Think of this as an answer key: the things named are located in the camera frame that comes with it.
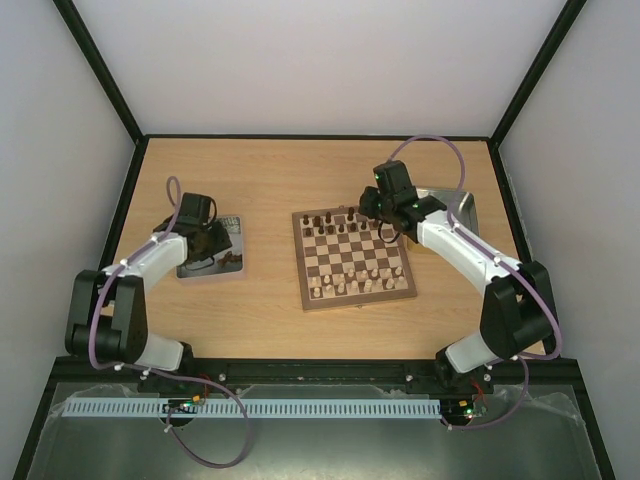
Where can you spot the metal tin tray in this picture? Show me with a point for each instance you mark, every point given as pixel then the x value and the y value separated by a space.
pixel 461 205
pixel 208 271

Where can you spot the light blue cable duct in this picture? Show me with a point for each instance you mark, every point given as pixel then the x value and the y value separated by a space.
pixel 255 408

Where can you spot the left metal tin tray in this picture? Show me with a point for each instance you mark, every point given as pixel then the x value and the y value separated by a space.
pixel 208 271

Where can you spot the black frame base rail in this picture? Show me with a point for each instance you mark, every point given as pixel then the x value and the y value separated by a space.
pixel 410 376

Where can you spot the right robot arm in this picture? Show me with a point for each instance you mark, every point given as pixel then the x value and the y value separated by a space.
pixel 518 307

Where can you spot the wooden chess board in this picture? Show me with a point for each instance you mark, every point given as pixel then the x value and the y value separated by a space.
pixel 335 254

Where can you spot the right metal tin tray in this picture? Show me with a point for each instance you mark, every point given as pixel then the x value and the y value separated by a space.
pixel 461 205

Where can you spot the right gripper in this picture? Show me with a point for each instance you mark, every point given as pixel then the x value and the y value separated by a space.
pixel 370 205

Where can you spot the dark chess piece in tray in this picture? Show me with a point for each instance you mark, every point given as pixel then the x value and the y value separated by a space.
pixel 230 257

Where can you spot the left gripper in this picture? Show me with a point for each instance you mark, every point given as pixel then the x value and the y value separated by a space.
pixel 224 244

